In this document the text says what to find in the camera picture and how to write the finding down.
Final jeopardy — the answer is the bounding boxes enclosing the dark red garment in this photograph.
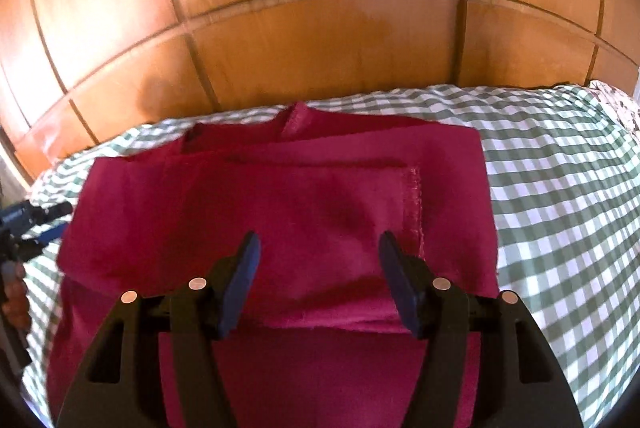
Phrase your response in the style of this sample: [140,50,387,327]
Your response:
[47,104,498,427]

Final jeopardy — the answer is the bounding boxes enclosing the person's left hand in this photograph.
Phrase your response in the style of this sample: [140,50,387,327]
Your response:
[2,263,32,333]

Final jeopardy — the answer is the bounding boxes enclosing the green white checkered bedsheet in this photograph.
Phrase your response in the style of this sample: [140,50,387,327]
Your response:
[19,83,640,428]

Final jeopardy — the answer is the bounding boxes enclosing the orange wooden wardrobe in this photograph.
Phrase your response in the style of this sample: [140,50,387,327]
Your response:
[1,0,639,185]

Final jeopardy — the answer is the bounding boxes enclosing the floral bed cover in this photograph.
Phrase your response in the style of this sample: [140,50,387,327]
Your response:
[588,80,640,142]

